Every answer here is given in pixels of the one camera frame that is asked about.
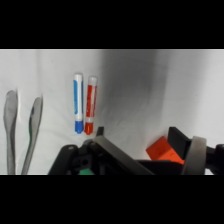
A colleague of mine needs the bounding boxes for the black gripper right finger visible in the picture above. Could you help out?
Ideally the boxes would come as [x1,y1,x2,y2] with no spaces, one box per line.
[167,126,224,176]

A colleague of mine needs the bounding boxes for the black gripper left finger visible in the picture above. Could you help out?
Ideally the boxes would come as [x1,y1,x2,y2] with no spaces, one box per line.
[48,126,155,176]

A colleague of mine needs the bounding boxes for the red white marker pen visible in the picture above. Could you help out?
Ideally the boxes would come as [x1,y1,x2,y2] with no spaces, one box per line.
[83,76,99,136]

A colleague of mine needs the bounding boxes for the blue white marker pen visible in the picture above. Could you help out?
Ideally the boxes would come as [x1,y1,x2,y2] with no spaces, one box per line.
[72,73,85,135]

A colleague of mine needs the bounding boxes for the green cube block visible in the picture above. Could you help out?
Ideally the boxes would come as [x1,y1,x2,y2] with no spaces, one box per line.
[78,167,96,176]

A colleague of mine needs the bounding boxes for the orange cube block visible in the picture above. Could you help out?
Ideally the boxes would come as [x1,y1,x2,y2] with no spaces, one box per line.
[145,135,185,165]

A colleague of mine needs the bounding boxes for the metal tongs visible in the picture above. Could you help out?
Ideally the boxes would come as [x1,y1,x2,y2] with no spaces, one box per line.
[2,89,44,176]

